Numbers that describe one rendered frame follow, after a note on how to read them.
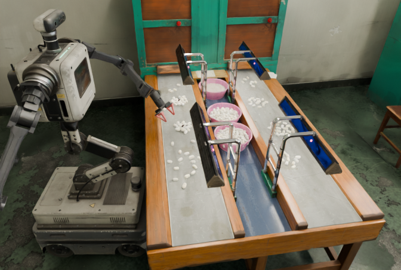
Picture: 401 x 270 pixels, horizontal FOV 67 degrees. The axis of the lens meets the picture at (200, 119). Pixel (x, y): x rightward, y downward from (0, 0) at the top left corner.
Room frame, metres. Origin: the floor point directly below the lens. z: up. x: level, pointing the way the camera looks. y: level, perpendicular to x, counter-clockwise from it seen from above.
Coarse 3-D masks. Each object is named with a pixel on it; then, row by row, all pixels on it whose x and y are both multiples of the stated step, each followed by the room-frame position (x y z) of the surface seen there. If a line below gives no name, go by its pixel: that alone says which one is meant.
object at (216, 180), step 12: (192, 108) 1.52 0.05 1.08; (192, 120) 1.43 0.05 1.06; (204, 120) 1.41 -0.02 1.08; (204, 132) 1.24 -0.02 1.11; (204, 144) 1.17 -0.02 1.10; (204, 156) 1.10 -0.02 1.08; (216, 156) 1.12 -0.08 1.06; (204, 168) 1.03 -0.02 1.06; (216, 168) 0.98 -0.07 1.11; (216, 180) 0.94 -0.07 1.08
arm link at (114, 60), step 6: (84, 42) 1.82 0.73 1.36; (90, 48) 1.80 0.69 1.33; (90, 54) 1.85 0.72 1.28; (96, 54) 1.86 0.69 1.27; (102, 54) 1.91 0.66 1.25; (108, 54) 2.00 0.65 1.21; (102, 60) 1.93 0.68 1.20; (108, 60) 1.97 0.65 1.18; (114, 60) 2.02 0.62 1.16; (120, 60) 2.07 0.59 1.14; (126, 60) 2.10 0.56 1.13; (120, 66) 2.10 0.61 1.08
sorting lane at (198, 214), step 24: (168, 96) 2.25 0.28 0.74; (192, 96) 2.25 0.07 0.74; (168, 120) 1.89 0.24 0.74; (168, 144) 1.60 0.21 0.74; (192, 144) 1.61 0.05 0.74; (168, 168) 1.36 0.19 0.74; (192, 168) 1.37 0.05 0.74; (168, 192) 1.17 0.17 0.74; (192, 192) 1.18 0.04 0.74; (216, 192) 1.18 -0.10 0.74; (192, 216) 1.01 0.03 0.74; (216, 216) 1.02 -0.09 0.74; (192, 240) 0.87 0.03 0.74; (216, 240) 0.88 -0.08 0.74
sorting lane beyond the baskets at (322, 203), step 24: (240, 72) 2.74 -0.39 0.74; (240, 96) 2.27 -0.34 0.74; (264, 96) 2.27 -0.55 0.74; (264, 120) 1.91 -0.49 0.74; (288, 144) 1.62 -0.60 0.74; (288, 168) 1.38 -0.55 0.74; (312, 168) 1.38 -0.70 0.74; (312, 192) 1.19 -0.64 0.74; (336, 192) 1.19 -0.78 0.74; (312, 216) 1.02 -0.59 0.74; (336, 216) 1.03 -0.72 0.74
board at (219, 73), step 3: (192, 72) 2.65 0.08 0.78; (195, 72) 2.65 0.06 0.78; (216, 72) 2.65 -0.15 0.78; (219, 72) 2.65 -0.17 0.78; (222, 72) 2.66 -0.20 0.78; (225, 72) 2.66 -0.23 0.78; (192, 75) 2.58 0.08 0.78; (195, 75) 2.58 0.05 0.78; (216, 75) 2.59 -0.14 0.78; (219, 75) 2.59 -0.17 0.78; (222, 75) 2.59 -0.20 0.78; (225, 75) 2.59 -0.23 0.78; (195, 78) 2.53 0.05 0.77; (198, 78) 2.53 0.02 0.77
